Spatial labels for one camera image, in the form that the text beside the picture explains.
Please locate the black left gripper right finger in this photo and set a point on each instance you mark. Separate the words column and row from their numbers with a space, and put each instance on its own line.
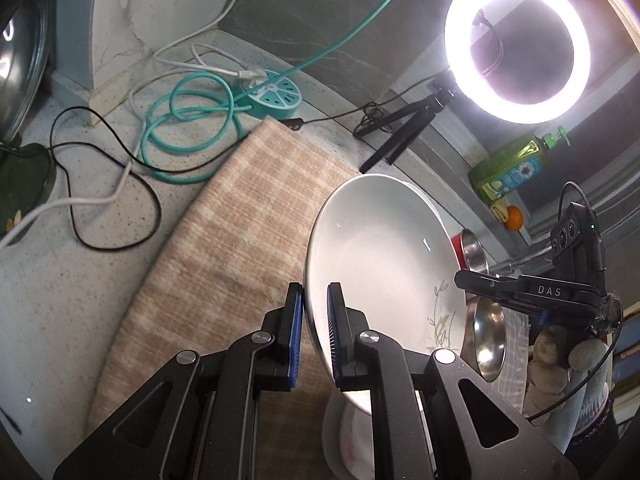
column 345, row 325

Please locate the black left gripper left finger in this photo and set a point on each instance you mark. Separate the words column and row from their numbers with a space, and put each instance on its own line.
column 286, row 348

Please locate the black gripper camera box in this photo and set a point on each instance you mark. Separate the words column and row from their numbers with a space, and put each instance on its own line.
column 577, row 248

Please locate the black mini tripod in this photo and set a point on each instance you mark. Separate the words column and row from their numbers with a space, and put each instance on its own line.
column 419, row 115

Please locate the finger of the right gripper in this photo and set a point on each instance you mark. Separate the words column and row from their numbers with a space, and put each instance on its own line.
column 501, row 289

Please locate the pink checked cloth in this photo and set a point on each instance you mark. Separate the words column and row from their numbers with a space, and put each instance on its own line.
column 230, row 258

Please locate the white bowl under plate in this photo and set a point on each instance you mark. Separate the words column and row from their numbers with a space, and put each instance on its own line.
column 347, row 440

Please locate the white floral plate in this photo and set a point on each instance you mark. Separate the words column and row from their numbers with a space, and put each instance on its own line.
column 384, row 241

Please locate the orange tangerine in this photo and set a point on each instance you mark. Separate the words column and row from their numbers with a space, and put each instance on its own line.
column 514, row 219

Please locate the white ring light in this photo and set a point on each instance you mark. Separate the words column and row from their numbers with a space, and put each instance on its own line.
column 522, row 61

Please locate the red rimmed steel bowl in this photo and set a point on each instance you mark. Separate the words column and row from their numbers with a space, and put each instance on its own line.
column 470, row 252

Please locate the dark green round dish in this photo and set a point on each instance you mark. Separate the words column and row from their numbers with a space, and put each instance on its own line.
column 27, row 179

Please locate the small steel bowl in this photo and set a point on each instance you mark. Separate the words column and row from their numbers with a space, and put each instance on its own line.
column 484, row 342

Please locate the steel pot lid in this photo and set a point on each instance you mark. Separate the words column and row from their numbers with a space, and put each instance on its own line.
column 25, row 48

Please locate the teal round power strip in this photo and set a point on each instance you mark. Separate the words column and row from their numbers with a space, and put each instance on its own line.
column 279, row 99

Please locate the gloved right hand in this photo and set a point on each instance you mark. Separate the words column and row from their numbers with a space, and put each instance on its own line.
column 558, row 358

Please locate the green dish soap bottle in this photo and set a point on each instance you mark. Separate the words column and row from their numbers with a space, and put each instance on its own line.
column 502, row 172

